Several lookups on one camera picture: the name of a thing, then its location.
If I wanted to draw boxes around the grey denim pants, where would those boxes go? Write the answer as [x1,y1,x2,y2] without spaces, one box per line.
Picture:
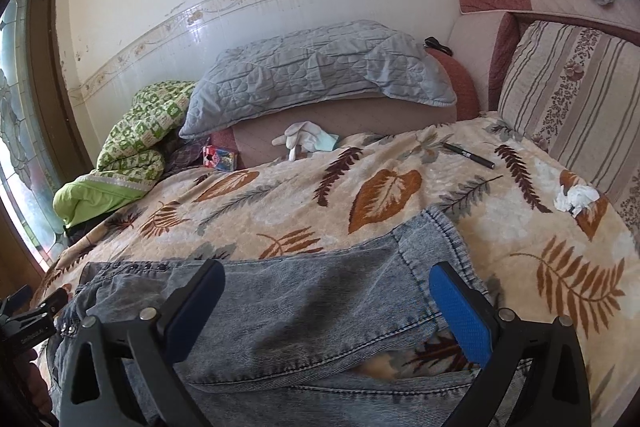
[46,206,507,427]

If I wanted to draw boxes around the leaf pattern beige blanket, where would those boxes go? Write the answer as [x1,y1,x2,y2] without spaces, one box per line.
[37,114,639,426]

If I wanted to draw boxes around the stained glass window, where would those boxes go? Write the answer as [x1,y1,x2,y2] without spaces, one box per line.
[1,0,67,270]

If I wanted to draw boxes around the crumpled white tissue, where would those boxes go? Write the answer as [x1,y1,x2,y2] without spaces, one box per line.
[554,184,600,218]

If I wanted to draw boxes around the green patterned quilt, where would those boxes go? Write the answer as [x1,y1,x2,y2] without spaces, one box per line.
[53,80,195,229]

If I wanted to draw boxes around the small red blue box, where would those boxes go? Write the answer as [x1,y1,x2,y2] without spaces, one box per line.
[203,145,238,172]

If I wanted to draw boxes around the black pen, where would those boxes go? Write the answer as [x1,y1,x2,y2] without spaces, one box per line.
[442,143,495,169]

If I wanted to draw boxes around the pink bed sheet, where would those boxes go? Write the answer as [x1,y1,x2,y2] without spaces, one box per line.
[209,98,457,168]

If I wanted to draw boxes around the red bolster cushion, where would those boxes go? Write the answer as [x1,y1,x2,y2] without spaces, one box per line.
[425,48,480,121]

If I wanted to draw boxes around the striped floral cushion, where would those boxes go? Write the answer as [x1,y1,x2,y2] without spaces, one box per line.
[498,20,639,233]

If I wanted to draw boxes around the grey quilted pillow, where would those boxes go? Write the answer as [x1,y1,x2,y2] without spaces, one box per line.
[180,20,457,139]

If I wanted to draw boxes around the black sunglasses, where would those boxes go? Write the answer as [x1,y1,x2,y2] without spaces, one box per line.
[424,37,454,56]

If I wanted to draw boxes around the pink padded headboard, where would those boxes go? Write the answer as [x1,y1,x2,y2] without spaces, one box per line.
[448,0,639,112]

